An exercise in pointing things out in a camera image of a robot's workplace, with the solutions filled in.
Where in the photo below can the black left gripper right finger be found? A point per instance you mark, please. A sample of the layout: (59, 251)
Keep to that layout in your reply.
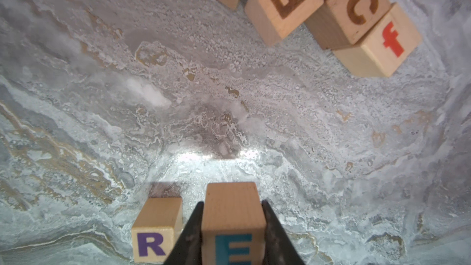
(279, 249)

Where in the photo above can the block with brown F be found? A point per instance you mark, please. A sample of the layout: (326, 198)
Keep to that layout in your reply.
(274, 20)

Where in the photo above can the block with brown C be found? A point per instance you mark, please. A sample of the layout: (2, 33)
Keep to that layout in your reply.
(341, 23)

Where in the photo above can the block with red f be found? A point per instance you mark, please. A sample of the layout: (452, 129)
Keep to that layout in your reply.
(384, 48)

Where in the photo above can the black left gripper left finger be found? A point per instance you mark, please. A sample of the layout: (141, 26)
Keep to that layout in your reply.
(187, 250)

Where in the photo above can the block with purple R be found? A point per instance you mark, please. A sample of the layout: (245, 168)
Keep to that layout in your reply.
(156, 229)

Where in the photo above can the block with teal E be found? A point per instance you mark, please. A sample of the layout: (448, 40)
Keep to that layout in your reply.
(233, 225)

